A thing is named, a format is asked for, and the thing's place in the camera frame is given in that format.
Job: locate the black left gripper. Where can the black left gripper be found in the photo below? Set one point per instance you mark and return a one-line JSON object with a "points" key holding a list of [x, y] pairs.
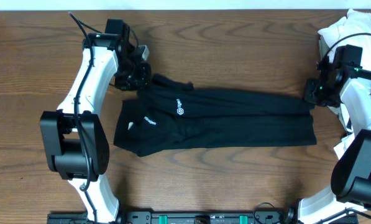
{"points": [[141, 82]]}

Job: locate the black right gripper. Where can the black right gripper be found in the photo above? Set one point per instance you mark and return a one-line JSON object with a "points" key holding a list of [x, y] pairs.
{"points": [[309, 95]]}

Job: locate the black t-shirt with logo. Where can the black t-shirt with logo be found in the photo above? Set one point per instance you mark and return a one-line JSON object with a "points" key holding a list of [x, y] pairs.
{"points": [[174, 115]]}

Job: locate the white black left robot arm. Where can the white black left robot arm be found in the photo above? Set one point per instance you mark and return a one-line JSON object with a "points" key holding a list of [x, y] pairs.
{"points": [[75, 144]]}

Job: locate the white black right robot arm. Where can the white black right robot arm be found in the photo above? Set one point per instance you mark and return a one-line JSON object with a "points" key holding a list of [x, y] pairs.
{"points": [[345, 85]]}

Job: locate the pile of white clothes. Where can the pile of white clothes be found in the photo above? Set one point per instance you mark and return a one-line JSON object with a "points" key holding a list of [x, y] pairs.
{"points": [[352, 29]]}

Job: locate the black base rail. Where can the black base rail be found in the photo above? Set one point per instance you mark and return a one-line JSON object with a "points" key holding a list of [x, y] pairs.
{"points": [[146, 217]]}

